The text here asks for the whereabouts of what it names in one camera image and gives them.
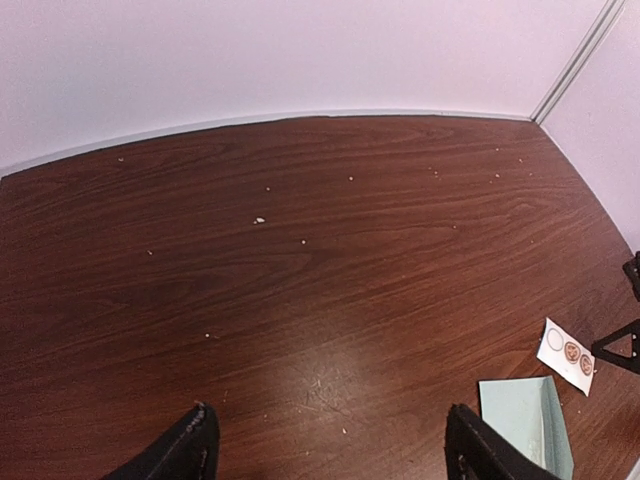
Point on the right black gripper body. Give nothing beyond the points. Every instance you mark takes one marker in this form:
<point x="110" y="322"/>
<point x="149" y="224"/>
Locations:
<point x="631" y="269"/>

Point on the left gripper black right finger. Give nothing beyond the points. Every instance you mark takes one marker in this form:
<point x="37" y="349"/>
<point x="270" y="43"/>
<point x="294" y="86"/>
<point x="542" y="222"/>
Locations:
<point x="474" y="450"/>

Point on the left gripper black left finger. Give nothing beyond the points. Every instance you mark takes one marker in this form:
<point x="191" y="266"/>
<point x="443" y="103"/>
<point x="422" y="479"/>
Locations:
<point x="188" y="449"/>

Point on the light blue envelope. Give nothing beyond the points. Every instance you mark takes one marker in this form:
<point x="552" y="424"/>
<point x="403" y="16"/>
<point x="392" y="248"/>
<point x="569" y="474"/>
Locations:
<point x="528" y="414"/>

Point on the right aluminium frame post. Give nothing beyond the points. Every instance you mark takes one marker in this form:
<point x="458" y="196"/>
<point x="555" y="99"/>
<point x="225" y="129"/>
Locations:
<point x="595" y="35"/>

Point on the white seal sticker sheet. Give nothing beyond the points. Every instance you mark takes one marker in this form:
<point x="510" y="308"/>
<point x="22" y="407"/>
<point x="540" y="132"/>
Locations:
<point x="566" y="356"/>

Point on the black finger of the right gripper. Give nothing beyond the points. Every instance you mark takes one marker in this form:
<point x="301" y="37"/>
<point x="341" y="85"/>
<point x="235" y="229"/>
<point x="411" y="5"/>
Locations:
<point x="620" y="348"/>

